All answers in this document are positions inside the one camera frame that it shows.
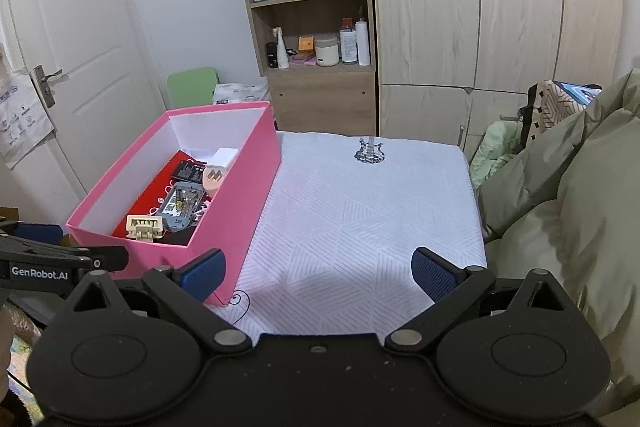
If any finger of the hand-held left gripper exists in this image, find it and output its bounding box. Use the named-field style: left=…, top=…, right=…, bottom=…
left=0, top=218, right=65, bottom=253
left=0, top=246, right=130, bottom=300

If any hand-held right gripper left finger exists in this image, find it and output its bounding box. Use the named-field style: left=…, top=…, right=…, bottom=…
left=55, top=249, right=252, bottom=354

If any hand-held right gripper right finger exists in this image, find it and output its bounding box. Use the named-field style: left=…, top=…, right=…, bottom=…
left=384, top=247, right=586, bottom=354

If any black power bank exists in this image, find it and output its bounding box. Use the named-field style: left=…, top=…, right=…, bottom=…
left=160, top=227, right=198, bottom=248

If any grey device white label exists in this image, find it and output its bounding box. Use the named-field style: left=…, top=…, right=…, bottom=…
left=159, top=181, right=205, bottom=231

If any cream plug adapter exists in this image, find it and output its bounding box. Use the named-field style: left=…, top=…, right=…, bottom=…
left=125, top=214, right=165, bottom=240

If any pink rounded case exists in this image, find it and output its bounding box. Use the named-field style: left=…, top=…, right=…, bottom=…
left=201, top=163, right=224, bottom=195

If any black battery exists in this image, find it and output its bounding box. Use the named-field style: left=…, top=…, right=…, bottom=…
left=172, top=159, right=207, bottom=184

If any red patterned card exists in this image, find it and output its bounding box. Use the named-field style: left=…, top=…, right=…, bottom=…
left=111, top=149, right=211, bottom=240

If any white tote bag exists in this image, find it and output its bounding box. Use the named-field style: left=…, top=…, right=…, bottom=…
left=0, top=42, right=55, bottom=170

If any light green cloth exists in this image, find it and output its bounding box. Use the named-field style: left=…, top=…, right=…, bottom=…
left=470, top=119, right=523, bottom=188

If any olive green duvet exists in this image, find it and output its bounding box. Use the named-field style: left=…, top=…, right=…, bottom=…
left=477, top=69, right=640, bottom=427

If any white plastic tissue pack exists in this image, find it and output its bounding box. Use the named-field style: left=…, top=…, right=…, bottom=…
left=212, top=82, right=271, bottom=105

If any green folding table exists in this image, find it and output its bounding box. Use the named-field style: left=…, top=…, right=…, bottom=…
left=166, top=67, right=221, bottom=110

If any patterned bag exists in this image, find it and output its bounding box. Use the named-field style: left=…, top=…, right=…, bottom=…
left=527, top=79, right=603, bottom=138

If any wooden shelf unit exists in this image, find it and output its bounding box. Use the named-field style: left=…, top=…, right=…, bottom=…
left=229, top=0, right=380, bottom=135

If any white door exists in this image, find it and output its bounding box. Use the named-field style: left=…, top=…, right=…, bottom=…
left=5, top=0, right=168, bottom=208

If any white spray bottle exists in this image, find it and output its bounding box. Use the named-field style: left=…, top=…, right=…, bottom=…
left=272, top=27, right=290, bottom=68

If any tall white cylinder bottle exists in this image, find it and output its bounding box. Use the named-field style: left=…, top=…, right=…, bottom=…
left=356, top=21, right=371, bottom=66

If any white can red cap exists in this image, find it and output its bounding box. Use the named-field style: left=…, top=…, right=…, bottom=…
left=340, top=18, right=358, bottom=65

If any white round jar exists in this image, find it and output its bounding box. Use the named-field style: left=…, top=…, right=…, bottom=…
left=314, top=34, right=340, bottom=68

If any wooden wardrobe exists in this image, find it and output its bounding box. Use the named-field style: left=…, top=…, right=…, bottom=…
left=365, top=0, right=626, bottom=152

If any silver door handle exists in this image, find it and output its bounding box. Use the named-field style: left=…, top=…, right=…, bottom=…
left=32, top=64, right=63, bottom=109

